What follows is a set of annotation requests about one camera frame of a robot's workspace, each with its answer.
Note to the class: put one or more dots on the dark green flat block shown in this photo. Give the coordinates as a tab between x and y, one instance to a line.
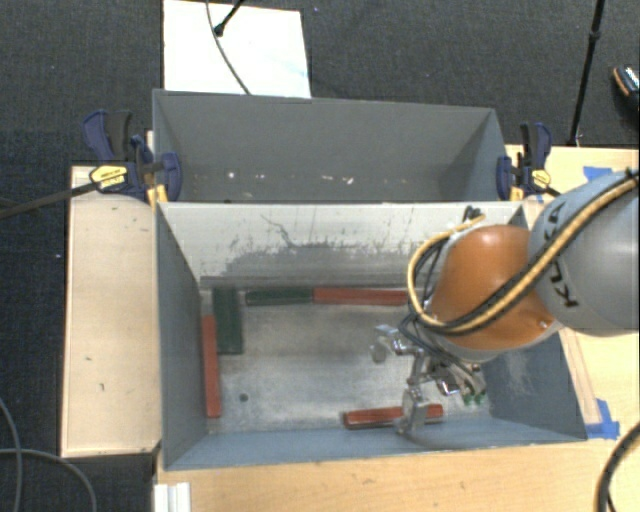
280	298
228	322

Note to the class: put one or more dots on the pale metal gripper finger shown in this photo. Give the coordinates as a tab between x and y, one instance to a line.
414	412
384	344

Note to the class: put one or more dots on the red-brown flat block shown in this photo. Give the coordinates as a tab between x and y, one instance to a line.
372	417
360	296
211	370

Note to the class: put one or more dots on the pale wood flat board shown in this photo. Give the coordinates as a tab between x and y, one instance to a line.
112	325

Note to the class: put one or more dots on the grey metal bin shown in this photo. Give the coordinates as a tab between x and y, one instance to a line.
310	350

